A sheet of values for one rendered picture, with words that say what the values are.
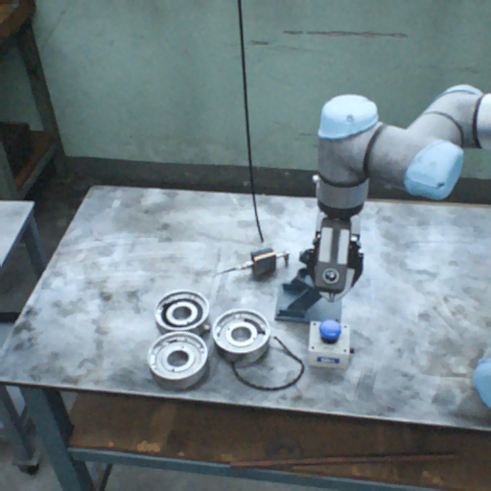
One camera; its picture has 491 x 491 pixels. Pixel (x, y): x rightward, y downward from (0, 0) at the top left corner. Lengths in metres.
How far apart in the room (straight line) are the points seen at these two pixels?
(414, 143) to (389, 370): 0.47
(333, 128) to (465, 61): 1.81
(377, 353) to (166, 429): 0.48
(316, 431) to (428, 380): 0.31
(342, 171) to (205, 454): 0.70
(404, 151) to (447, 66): 1.81
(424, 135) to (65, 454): 0.98
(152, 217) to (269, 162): 1.42
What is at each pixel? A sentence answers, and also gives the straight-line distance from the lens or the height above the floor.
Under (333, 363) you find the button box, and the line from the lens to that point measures 1.14.
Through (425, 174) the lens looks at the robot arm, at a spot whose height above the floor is 1.25.
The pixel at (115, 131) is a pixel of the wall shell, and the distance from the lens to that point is 2.93.
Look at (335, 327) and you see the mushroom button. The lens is 1.12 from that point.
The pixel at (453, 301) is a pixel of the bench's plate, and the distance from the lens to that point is 1.31.
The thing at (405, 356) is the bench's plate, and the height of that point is 0.80.
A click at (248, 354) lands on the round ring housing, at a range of 1.13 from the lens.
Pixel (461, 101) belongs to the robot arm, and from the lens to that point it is 0.94.
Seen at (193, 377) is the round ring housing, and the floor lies 0.83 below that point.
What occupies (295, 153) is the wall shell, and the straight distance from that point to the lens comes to 2.81.
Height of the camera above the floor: 1.71
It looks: 41 degrees down
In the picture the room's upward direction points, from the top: 2 degrees counter-clockwise
